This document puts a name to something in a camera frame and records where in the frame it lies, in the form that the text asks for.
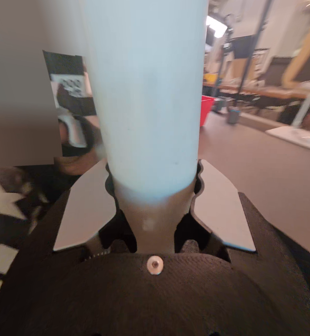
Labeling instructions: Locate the white stand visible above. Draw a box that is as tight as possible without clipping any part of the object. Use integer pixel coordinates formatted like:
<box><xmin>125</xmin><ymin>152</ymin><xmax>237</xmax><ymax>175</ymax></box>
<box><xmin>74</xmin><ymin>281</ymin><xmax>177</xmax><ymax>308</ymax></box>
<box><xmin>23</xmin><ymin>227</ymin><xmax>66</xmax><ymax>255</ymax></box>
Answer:
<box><xmin>265</xmin><ymin>92</ymin><xmax>310</xmax><ymax>146</ymax></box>

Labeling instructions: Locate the wooden desk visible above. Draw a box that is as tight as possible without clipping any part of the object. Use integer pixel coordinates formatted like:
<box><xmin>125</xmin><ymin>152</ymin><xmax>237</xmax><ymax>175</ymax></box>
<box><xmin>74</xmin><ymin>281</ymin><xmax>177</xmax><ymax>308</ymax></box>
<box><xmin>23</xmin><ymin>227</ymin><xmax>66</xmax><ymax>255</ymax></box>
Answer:
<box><xmin>204</xmin><ymin>81</ymin><xmax>310</xmax><ymax>103</ymax></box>

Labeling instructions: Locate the red plastic bin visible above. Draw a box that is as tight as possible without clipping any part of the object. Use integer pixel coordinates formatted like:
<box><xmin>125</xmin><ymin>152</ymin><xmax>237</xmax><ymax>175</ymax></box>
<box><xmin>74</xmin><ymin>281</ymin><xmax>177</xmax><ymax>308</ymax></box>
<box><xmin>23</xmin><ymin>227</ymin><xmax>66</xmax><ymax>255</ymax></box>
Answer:
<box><xmin>201</xmin><ymin>95</ymin><xmax>215</xmax><ymax>127</ymax></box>

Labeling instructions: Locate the white bottle with black cap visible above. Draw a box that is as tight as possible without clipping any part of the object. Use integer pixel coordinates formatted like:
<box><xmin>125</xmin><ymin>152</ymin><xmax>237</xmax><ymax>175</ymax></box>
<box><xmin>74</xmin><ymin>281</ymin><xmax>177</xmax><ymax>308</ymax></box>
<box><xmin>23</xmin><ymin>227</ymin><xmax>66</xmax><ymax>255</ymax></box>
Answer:
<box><xmin>81</xmin><ymin>0</ymin><xmax>209</xmax><ymax>254</ymax></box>

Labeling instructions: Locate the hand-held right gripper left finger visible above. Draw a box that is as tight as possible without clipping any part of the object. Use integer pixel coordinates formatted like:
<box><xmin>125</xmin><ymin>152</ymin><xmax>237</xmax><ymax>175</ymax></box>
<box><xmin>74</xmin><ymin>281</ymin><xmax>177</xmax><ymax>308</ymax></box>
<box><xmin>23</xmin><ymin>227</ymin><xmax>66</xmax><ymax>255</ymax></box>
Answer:
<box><xmin>53</xmin><ymin>159</ymin><xmax>118</xmax><ymax>251</ymax></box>

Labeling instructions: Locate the person's left hand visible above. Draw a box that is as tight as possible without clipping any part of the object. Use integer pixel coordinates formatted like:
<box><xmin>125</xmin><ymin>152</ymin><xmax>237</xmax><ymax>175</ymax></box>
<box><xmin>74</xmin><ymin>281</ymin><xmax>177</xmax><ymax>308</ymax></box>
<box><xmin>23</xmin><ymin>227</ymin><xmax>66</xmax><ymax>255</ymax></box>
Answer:
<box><xmin>54</xmin><ymin>152</ymin><xmax>106</xmax><ymax>176</ymax></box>

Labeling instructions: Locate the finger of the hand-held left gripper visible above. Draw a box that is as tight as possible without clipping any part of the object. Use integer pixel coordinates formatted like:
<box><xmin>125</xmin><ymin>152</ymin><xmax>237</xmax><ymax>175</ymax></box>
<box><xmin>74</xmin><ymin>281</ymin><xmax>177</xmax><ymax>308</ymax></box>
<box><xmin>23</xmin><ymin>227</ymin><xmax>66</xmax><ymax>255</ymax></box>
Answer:
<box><xmin>59</xmin><ymin>115</ymin><xmax>89</xmax><ymax>148</ymax></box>

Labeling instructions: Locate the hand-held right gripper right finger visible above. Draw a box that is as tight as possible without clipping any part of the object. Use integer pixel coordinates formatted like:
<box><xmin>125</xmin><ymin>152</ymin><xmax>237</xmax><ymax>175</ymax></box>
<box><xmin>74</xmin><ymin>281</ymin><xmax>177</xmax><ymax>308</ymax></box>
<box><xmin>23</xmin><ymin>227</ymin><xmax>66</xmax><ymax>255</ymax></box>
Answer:
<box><xmin>192</xmin><ymin>159</ymin><xmax>256</xmax><ymax>253</ymax></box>

